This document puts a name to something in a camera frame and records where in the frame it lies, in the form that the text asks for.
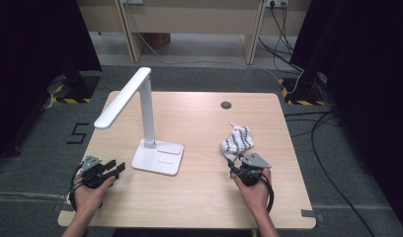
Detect white black-striped cloth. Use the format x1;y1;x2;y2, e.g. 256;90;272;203
219;121;256;163

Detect person's left hand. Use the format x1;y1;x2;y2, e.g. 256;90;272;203
72;174;117;215

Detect black floor cables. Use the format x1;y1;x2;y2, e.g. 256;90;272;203
283;110;376;237

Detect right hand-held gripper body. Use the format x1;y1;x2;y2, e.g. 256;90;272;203
235;152;273;187

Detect black stand base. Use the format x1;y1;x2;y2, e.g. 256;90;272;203
45;71;102;105
278;73;327;107

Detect white desk lamp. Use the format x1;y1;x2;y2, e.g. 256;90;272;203
93;66;185;177

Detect black socket cables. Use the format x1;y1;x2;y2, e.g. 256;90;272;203
258;2;304;73

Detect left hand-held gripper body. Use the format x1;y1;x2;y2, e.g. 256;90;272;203
79;155;118;190

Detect black curtain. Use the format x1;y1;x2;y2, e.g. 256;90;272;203
0;0;103;162
289;0;403;228

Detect grey tape strip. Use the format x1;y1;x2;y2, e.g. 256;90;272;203
52;202;75;212
300;208;325;222

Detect person's right hand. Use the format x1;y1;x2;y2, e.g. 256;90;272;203
231;169;273;215

